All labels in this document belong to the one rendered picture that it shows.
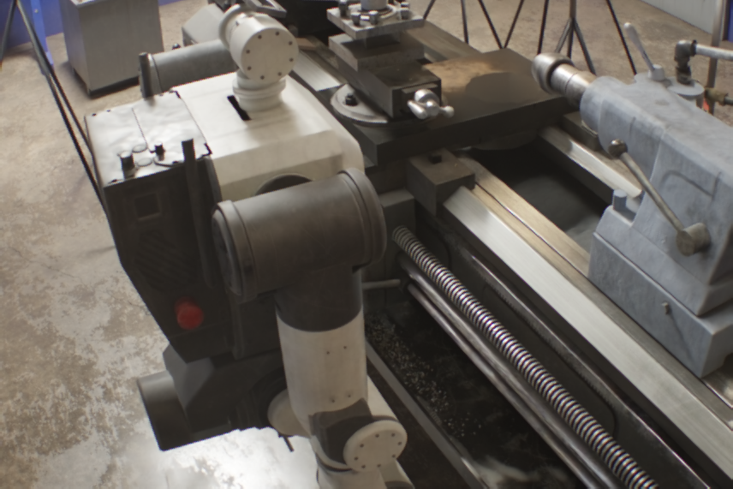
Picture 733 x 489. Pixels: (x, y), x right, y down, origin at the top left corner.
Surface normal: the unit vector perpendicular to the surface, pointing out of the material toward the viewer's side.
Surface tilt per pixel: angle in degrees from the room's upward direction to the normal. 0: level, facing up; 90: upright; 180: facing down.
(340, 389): 90
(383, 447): 90
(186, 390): 45
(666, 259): 62
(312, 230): 56
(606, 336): 36
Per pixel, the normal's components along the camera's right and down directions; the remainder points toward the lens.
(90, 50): 0.54, 0.45
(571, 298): -0.55, -0.51
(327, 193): 0.09, -0.63
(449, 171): -0.04, -0.83
